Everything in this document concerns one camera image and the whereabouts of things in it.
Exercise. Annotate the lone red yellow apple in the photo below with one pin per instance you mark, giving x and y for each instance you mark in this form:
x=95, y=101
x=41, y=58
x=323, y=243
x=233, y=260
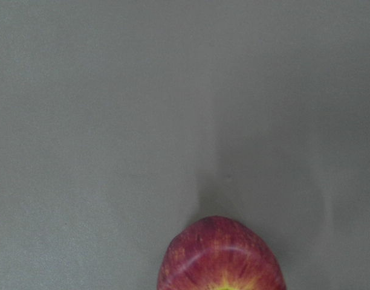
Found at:
x=216, y=252

